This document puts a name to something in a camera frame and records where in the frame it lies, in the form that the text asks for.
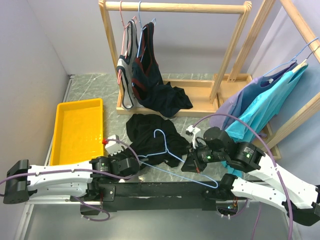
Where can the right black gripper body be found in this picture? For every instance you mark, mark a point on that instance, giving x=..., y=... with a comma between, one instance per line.
x=200, y=156

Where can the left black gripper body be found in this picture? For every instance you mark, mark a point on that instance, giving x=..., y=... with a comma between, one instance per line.
x=120, y=156

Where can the black tank top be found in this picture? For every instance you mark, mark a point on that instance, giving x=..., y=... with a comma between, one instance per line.
x=151, y=134

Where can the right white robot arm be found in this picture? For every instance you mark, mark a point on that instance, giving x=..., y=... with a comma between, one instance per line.
x=286, y=192

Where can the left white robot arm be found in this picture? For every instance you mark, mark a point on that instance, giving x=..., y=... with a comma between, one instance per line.
x=25, y=181

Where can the navy red-trimmed tank top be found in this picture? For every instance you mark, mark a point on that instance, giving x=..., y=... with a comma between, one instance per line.
x=147, y=82

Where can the white grey tank top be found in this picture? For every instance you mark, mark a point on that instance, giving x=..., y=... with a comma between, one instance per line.
x=125, y=65

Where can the blue hanger on right rack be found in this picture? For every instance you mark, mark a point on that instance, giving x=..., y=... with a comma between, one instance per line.
x=294, y=59

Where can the blue hanger with navy top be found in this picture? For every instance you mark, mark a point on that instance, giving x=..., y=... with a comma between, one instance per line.
x=143, y=44

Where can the wooden hanger on right rack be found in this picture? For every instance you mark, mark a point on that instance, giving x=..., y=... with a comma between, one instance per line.
x=299, y=66

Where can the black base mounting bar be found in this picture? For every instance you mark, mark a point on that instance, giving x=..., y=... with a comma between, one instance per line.
x=133, y=196

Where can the yellow plastic tray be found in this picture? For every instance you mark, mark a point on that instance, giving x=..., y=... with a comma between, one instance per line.
x=78, y=132

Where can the purple shirt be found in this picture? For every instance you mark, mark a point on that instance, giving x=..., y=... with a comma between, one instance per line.
x=225, y=112

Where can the turquoise shirt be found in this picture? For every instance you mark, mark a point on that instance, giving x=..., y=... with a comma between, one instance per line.
x=260, y=110

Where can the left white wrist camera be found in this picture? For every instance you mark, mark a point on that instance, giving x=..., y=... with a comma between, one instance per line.
x=112, y=147

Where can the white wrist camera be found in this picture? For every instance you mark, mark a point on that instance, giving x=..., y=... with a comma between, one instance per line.
x=194, y=132
x=112, y=147

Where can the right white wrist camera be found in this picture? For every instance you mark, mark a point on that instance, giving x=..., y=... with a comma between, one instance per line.
x=194, y=132

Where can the pink wire hanger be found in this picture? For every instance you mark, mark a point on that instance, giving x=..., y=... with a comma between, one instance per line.
x=119, y=78

